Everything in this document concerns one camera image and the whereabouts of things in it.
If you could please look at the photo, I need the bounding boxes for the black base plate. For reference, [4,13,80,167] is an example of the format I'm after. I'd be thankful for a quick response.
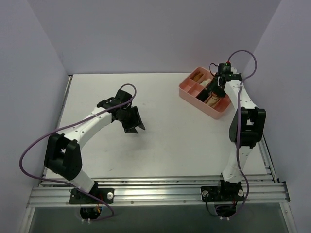
[69,187,115,204]
[200,186,245,202]

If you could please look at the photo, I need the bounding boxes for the aluminium rail frame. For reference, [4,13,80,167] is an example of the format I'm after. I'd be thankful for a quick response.
[29,73,288,233]

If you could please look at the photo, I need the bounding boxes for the white rolled cloth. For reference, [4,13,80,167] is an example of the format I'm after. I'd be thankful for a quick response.
[200,79,211,87]

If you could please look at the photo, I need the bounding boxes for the black rolled cloth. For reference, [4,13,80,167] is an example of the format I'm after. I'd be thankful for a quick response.
[196,91,209,102]

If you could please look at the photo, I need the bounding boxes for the thin black wire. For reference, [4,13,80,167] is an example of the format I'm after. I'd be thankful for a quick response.
[209,63,221,78]

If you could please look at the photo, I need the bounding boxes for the pink compartment organizer box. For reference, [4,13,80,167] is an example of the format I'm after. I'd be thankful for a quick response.
[179,67,231,119]

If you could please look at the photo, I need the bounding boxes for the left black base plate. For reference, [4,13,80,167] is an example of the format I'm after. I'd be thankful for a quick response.
[69,187,115,204]

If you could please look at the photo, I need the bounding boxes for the orange rolled cloth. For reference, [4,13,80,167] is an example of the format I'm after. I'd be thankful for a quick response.
[191,71,204,82]

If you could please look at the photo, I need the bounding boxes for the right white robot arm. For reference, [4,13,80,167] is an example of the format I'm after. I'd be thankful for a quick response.
[208,61,266,200]

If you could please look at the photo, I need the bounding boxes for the purple cable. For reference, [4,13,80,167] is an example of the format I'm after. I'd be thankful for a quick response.
[215,50,258,219]
[18,83,137,222]

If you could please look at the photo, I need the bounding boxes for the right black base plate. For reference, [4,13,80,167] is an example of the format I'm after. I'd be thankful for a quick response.
[200,186,245,202]

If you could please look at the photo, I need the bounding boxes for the beige underwear with navy trim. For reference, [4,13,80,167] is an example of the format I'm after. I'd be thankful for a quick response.
[206,96,222,108]

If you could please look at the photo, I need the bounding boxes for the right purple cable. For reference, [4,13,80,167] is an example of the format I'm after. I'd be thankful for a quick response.
[215,50,258,219]

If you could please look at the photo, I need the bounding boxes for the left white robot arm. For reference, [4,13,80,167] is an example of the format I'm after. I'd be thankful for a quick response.
[44,89,145,203]

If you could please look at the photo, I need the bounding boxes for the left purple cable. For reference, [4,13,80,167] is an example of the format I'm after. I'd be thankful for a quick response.
[18,83,137,222]

